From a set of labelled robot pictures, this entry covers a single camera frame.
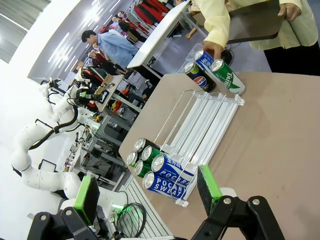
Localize man in blue shirt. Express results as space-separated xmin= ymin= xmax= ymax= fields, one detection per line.
xmin=81 ymin=29 xmax=140 ymax=70

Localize black Pepsi can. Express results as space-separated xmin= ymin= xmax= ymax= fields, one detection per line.
xmin=126 ymin=151 xmax=140 ymax=168
xmin=133 ymin=137 xmax=161 ymax=153
xmin=183 ymin=60 xmax=217 ymax=93

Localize black coiled cable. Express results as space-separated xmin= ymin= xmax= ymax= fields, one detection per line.
xmin=116 ymin=202 xmax=147 ymax=238

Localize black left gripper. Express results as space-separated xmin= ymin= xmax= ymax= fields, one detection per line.
xmin=74 ymin=89 xmax=96 ymax=106

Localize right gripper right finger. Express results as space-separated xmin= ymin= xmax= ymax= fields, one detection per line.
xmin=192 ymin=164 xmax=286 ymax=240

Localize dark brown serving tray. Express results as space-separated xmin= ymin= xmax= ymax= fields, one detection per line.
xmin=226 ymin=0 xmax=286 ymax=45

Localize small white table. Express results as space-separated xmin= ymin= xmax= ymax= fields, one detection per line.
xmin=126 ymin=0 xmax=193 ymax=70

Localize green soda can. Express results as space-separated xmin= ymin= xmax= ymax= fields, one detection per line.
xmin=141 ymin=145 xmax=167 ymax=162
xmin=133 ymin=159 xmax=152 ymax=179

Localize yellow-sleeved right forearm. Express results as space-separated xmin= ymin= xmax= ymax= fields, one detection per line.
xmin=197 ymin=0 xmax=231 ymax=50

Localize seated person in dark red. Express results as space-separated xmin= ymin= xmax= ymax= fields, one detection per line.
xmin=87 ymin=48 xmax=126 ymax=76

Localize red garments on rack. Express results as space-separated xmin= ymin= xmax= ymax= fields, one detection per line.
xmin=132 ymin=0 xmax=173 ymax=26

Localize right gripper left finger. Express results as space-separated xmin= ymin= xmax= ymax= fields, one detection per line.
xmin=26 ymin=174 xmax=106 ymax=240

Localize workbench with black sign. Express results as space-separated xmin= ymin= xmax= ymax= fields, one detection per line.
xmin=94 ymin=74 xmax=125 ymax=113

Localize person's right hand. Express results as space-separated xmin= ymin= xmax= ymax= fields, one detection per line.
xmin=201 ymin=41 xmax=223 ymax=61

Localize green Chilsung cider can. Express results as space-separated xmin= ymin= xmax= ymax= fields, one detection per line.
xmin=209 ymin=58 xmax=246 ymax=96

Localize blue Pocari Sweat can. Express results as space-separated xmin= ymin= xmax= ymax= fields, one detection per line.
xmin=142 ymin=170 xmax=193 ymax=201
xmin=194 ymin=49 xmax=216 ymax=72
xmin=151 ymin=154 xmax=198 ymax=180

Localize person in yellow shirt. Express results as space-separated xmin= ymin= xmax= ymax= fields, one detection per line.
xmin=192 ymin=0 xmax=320 ymax=76

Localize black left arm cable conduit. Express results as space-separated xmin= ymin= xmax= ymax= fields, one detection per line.
xmin=29 ymin=99 xmax=80 ymax=151

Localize clear acrylic can dispenser rack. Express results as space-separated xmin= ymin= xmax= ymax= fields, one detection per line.
xmin=152 ymin=89 xmax=246 ymax=208

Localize person's left hand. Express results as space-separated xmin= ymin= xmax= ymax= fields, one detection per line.
xmin=277 ymin=0 xmax=303 ymax=22

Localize slotted aluminium base plate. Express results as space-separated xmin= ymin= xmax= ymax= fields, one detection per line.
xmin=122 ymin=174 xmax=176 ymax=240

